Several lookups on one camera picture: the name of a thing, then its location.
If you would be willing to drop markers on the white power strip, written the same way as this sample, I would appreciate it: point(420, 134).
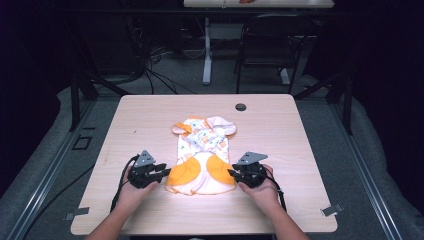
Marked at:
point(284, 76)

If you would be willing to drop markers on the white desk with metal leg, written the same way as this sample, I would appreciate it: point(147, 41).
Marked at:
point(207, 50)

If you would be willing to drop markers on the person's left hand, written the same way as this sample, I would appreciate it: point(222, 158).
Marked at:
point(131, 196)

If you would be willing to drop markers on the grey tape strip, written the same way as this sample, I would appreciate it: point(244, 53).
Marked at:
point(77, 212)
point(332, 210)

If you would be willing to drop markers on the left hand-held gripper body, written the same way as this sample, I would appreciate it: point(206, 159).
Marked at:
point(142, 170)

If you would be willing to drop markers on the person's right hand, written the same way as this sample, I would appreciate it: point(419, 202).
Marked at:
point(263, 195)

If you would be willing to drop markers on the black metal stand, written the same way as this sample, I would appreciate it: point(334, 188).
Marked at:
point(83, 96)
point(336, 96)

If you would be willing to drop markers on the aluminium floor rail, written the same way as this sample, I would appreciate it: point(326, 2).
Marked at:
point(50, 173)
point(363, 173)

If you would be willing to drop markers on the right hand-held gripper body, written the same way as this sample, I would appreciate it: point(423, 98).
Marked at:
point(251, 171)

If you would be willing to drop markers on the black folding chair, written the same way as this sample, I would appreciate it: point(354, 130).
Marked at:
point(270, 50)

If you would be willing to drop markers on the orange and white baby garment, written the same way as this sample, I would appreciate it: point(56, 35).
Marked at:
point(203, 160)

